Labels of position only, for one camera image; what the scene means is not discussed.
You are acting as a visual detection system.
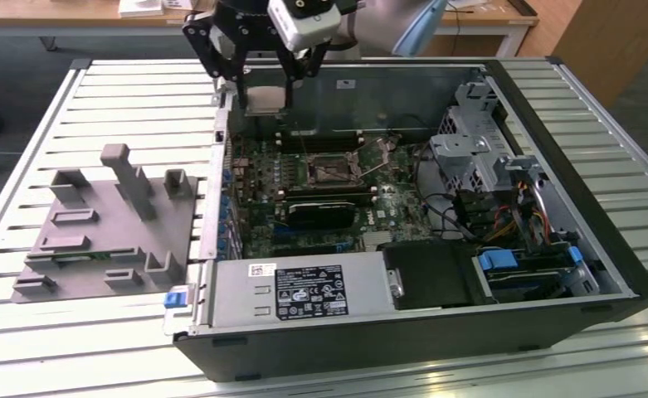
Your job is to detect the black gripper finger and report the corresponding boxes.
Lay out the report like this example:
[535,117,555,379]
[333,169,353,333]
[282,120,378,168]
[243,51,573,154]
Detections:
[276,43,325,113]
[182,14,249,114]

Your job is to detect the silver square CPU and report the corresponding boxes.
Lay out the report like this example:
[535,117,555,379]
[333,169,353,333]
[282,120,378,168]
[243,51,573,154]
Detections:
[245,85,290,116]

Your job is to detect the CPU socket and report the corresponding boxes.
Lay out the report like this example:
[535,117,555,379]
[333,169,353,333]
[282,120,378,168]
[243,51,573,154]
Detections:
[306,155,361,186]

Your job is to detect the white box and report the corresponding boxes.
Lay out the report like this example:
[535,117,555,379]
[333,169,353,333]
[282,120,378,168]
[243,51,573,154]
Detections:
[118,0,166,18]

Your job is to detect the black RAM slots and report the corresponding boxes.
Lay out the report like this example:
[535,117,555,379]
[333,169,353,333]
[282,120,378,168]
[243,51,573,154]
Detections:
[282,187,373,200]
[282,130,358,153]

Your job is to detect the wooden desk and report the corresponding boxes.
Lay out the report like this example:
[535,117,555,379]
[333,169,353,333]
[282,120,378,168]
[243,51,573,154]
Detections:
[0,0,541,59]

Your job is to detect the metal socket cover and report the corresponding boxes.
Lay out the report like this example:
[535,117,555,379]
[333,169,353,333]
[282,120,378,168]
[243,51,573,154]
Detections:
[360,134,401,167]

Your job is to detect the thin metal locking lever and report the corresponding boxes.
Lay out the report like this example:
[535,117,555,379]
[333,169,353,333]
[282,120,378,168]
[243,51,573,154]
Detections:
[356,159,386,180]

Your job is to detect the black graphics card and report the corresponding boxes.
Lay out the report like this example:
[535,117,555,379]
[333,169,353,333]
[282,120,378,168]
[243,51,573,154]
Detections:
[284,200,358,230]

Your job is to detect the silver drive cage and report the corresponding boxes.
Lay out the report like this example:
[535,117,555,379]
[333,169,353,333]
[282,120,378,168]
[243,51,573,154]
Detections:
[429,80,524,194]

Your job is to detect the green motherboard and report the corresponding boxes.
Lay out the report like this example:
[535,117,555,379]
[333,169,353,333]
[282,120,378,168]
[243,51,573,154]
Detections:
[223,136,436,260]

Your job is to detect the silver heat sink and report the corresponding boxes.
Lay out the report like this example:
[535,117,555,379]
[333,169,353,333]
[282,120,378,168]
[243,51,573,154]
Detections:
[360,231,396,250]

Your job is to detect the grey parts rack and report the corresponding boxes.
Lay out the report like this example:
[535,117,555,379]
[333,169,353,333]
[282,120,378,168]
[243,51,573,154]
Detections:
[10,143,201,306]

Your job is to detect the white barcode sticker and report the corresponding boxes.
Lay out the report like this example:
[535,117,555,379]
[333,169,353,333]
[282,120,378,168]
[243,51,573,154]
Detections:
[245,261,278,277]

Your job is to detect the green RAM stick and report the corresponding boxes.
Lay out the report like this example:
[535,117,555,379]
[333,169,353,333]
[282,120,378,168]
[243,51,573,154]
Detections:
[50,252,115,263]

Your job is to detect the black printed label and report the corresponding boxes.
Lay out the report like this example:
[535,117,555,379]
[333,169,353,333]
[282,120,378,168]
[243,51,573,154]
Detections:
[274,265,348,320]

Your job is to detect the black plastic shroud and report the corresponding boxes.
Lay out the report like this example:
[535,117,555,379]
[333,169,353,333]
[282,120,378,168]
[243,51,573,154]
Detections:
[381,243,495,311]

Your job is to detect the silver power supply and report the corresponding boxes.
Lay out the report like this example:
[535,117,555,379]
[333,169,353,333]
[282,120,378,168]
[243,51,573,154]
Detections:
[205,252,400,331]

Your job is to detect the blue disk carrier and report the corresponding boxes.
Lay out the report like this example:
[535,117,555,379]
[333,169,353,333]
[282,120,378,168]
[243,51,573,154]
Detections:
[476,247,520,273]

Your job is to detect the wooden cabinet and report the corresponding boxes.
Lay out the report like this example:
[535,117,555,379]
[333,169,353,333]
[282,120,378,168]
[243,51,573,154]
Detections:
[549,0,648,107]

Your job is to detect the black open PC case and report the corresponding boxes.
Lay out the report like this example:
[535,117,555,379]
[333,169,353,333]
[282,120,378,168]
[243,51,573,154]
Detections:
[162,57,648,382]

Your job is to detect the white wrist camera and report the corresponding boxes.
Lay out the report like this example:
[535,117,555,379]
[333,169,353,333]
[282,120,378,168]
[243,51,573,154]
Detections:
[268,0,342,53]

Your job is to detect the black wire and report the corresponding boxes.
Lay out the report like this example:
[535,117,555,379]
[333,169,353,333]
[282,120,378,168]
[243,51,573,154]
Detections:
[422,192,480,241]

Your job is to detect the yellow red wire bundle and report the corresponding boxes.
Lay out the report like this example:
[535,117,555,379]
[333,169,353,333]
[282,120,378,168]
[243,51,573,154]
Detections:
[489,182,557,245]

